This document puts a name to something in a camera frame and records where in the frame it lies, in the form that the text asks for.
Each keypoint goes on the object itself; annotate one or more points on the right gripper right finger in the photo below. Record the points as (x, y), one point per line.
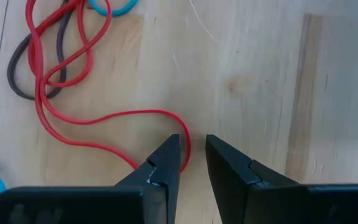
(291, 205)

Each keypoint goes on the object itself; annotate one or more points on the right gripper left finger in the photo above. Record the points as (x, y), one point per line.
(104, 205)

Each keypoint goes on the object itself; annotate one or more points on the red rubber band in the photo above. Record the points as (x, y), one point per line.
(39, 90)

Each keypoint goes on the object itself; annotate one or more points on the dark brown rubber band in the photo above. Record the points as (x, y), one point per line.
(10, 71)

